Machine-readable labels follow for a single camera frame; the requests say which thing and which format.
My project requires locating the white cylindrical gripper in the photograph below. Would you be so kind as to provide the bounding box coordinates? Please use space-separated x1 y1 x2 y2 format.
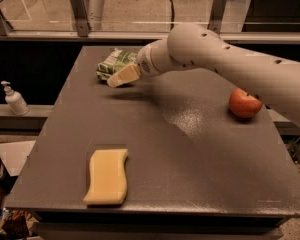
107 39 177 88

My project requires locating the green jalapeno chip bag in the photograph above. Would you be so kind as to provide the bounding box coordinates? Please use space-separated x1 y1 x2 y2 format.
96 48 137 81

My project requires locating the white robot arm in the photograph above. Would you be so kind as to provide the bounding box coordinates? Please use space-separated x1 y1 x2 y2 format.
107 23 300 128

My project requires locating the white pipe behind glass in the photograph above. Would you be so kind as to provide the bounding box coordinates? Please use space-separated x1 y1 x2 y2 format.
59 0 106 31

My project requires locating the yellow sponge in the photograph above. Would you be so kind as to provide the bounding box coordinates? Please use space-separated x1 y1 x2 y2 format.
83 149 128 205

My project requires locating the red apple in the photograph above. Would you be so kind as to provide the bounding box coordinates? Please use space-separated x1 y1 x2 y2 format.
228 88 262 119

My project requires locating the white pump dispenser bottle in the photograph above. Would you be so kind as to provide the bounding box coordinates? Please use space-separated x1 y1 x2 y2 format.
1 81 30 116

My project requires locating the white cardboard box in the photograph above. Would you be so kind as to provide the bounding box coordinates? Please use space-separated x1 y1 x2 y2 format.
0 141 35 176

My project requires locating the left metal railing post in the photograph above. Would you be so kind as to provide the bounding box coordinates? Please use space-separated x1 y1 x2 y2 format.
70 0 90 37

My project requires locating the metal railing post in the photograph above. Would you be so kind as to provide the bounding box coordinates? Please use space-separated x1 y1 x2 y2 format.
70 0 90 37
208 0 227 34

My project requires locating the right metal railing post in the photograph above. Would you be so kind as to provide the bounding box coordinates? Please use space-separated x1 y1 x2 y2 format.
208 0 227 34

